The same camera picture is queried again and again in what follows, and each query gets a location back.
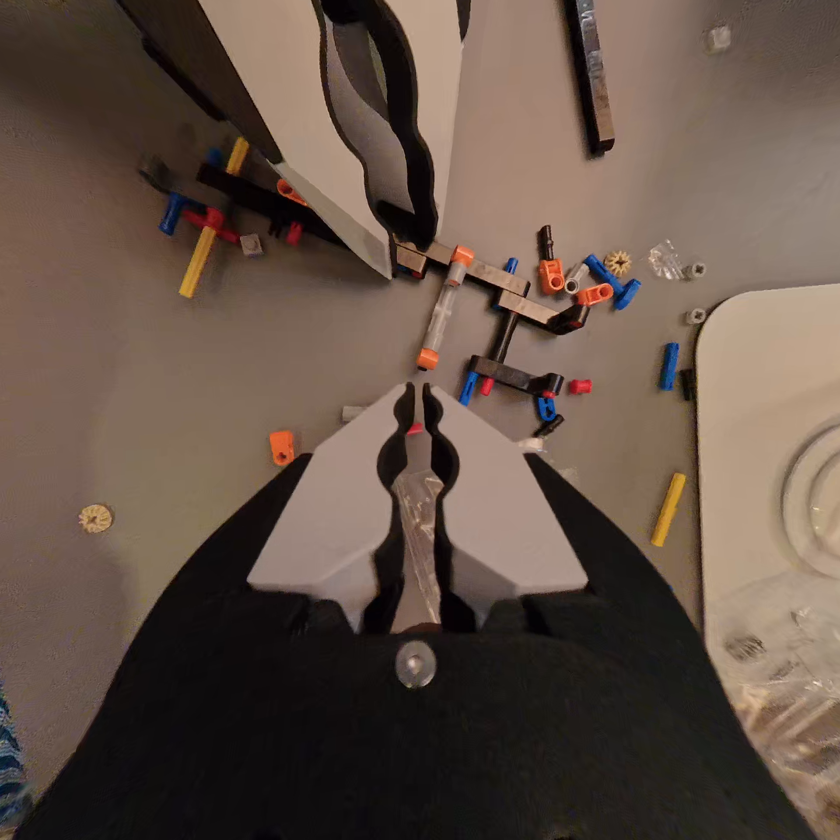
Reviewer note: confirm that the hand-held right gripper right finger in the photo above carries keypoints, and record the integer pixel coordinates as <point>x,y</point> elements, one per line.
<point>512,525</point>

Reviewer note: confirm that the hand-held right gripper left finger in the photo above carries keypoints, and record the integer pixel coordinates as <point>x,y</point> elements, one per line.
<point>328,525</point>

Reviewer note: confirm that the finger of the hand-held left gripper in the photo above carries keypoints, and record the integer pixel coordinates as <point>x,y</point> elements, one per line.
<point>439,98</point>
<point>289,85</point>

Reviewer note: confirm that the black lego beam assembly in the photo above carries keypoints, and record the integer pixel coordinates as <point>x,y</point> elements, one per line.
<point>512,282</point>

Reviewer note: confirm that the grey orange lego connector assembly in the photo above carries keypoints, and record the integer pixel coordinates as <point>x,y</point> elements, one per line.
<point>446,302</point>

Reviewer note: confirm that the orange lego connector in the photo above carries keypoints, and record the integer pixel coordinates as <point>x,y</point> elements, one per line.
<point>594,295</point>
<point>282,447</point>

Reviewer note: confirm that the red lego bush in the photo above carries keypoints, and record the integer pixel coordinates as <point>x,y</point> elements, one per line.
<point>580,386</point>

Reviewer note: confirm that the long yellow lego axle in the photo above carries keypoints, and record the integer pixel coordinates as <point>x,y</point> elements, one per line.
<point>668,508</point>

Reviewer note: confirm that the long blue lego pin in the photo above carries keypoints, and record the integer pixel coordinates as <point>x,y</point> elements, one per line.
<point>669,367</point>

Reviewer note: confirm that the black lego pin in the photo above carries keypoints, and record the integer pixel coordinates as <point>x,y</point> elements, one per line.
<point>687,384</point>

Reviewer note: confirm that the grey lego connector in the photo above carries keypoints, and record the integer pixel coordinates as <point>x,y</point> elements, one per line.
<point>574,281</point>

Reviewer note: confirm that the tan lego gear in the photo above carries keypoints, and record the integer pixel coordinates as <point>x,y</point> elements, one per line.
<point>96,518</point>
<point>617,263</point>

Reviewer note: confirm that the blue T-shaped lego piece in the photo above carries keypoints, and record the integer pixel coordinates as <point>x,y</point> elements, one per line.
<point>600,269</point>

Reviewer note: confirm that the grey lego bush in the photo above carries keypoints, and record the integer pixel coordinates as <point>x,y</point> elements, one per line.
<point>694,270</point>
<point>695,316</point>

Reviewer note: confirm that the small grey square lego piece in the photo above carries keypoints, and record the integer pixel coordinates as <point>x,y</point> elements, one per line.
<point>718,38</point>

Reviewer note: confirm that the small clear plastic bag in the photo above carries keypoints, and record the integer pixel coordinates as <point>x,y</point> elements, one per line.
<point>417,525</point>

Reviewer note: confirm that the blue connector with black pin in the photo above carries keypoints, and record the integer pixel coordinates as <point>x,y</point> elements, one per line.
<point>547,408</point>

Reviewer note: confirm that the black flat bar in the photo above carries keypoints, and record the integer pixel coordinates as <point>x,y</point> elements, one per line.
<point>590,79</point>

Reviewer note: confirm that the orange connector with black pin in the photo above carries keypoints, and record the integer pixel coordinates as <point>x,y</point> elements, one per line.
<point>552,275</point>

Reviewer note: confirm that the clear plastic scrap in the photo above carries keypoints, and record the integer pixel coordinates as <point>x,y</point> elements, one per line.
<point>664,259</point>

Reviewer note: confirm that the large crinkled clear plastic bag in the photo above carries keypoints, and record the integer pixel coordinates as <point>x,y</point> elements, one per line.
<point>774,689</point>

